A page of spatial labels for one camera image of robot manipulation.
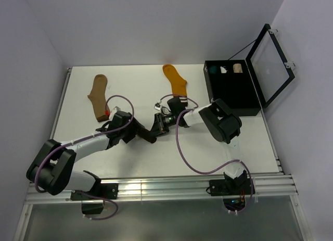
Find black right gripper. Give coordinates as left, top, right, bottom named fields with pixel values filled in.
left=148, top=113, right=177, bottom=139

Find mustard yellow striped-cuff sock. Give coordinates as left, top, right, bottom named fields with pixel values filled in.
left=162, top=65, right=188, bottom=107

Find dark brown striped-cuff sock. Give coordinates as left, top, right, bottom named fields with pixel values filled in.
left=137, top=127, right=157, bottom=144

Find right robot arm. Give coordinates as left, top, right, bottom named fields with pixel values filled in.
left=149, top=95, right=248, bottom=194

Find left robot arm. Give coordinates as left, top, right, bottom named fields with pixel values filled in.
left=26, top=111, right=149, bottom=199

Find tan ribbed sock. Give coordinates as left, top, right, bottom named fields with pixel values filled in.
left=87, top=74, right=110, bottom=122

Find teal rolled sock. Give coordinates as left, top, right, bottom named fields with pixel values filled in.
left=209, top=66, right=218, bottom=74

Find white rolled sock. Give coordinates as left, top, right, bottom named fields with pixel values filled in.
left=220, top=67, right=227, bottom=73

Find black storage box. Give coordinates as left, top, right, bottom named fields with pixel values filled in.
left=203, top=60, right=261, bottom=117

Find beige rolled sock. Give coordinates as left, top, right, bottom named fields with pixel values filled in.
left=233, top=64, right=243, bottom=73

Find glass box lid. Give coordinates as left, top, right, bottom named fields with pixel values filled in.
left=245, top=23, right=296, bottom=109

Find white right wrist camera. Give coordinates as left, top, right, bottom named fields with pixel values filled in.
left=154, top=101, right=171, bottom=115

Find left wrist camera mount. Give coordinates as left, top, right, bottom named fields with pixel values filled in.
left=105, top=106, right=121, bottom=120

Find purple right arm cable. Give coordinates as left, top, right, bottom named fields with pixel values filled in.
left=158, top=94, right=257, bottom=215

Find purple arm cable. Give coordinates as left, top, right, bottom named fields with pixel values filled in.
left=33, top=95, right=135, bottom=194
left=158, top=94, right=257, bottom=215

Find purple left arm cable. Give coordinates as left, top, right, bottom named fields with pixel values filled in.
left=33, top=95, right=135, bottom=194

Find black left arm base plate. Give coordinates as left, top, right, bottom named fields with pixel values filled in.
left=70, top=183, right=119, bottom=201

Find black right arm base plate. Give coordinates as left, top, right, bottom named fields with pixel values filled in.
left=206, top=179, right=255, bottom=196

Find aluminium table edge rail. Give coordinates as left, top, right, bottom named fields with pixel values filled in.
left=37, top=67, right=73, bottom=183

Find aluminium front frame rails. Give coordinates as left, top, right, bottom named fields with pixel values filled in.
left=24, top=174, right=298, bottom=205

